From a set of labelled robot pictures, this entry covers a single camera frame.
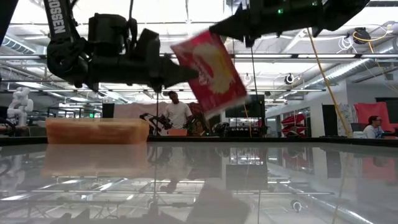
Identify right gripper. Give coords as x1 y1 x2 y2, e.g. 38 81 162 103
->
208 0 321 48

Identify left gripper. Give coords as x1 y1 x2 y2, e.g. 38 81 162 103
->
85 28 199 93

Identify red popcorn bag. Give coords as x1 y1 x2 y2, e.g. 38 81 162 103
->
170 30 249 120

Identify black stand pole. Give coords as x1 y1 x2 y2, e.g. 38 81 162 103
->
154 92 160 136

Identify person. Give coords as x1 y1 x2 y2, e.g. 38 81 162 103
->
163 90 194 130
362 115 385 139

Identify red patterned cloth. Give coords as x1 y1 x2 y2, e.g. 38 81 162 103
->
188 101 209 134

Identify pink backdrop cloth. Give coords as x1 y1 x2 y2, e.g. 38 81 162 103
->
113 102 169 119

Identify background orange box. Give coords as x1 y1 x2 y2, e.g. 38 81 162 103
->
167 128 188 137

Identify black background equipment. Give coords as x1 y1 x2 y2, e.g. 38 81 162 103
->
214 121 268 138

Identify black speaker box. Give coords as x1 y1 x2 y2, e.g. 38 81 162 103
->
101 103 115 118

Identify black monitor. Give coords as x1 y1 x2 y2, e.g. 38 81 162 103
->
225 95 266 119

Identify red stacked objects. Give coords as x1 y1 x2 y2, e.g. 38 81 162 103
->
280 113 307 135

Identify black door panel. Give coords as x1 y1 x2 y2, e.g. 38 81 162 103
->
322 104 339 137

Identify white patterned hanging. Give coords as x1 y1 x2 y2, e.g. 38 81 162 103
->
337 103 355 125

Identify white humanoid figure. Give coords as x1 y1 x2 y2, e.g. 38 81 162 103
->
6 86 34 128

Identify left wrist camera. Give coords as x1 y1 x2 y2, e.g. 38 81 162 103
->
88 13 131 58

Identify black table frame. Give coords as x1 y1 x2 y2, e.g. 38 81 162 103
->
0 136 398 147

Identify white coiled cable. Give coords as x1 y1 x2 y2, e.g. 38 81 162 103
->
337 35 355 54

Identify yellow cable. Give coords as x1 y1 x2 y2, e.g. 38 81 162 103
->
305 28 353 138

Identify silver ventilation duct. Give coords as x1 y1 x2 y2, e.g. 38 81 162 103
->
0 32 55 65
306 40 398 90

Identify black ceiling cable reel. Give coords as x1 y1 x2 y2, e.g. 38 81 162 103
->
352 27 373 45

